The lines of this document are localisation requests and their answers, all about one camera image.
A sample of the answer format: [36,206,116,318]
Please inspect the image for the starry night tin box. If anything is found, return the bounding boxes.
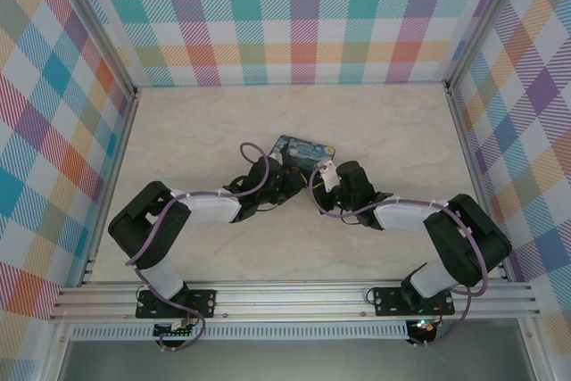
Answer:
[267,134,336,173]

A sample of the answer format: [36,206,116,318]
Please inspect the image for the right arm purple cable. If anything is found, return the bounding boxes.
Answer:
[308,164,490,349]

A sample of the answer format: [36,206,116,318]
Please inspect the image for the white slotted cable duct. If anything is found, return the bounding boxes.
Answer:
[70,326,410,341]

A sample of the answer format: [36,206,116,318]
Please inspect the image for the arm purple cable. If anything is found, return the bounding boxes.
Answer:
[308,164,490,349]
[126,142,277,353]

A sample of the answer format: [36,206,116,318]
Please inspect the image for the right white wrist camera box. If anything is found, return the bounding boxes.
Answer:
[318,160,341,194]

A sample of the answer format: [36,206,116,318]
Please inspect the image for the aluminium side rail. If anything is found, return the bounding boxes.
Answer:
[79,88,142,287]
[445,84,510,282]

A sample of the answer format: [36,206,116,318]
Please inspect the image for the grey metal shelf panel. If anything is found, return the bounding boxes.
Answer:
[57,339,536,381]

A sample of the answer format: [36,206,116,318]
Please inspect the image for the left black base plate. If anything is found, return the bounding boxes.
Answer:
[136,289,218,319]

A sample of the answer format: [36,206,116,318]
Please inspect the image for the aluminium frame post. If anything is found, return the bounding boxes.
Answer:
[47,0,137,95]
[445,0,524,90]

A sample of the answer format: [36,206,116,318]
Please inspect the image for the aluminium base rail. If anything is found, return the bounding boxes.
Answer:
[48,279,541,322]

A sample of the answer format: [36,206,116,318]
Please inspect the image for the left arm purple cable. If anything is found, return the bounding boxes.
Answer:
[126,142,277,353]

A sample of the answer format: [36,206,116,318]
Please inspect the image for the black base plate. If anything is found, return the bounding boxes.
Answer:
[372,286,456,316]
[136,289,218,319]

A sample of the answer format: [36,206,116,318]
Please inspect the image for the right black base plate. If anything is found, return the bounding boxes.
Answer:
[372,286,456,316]

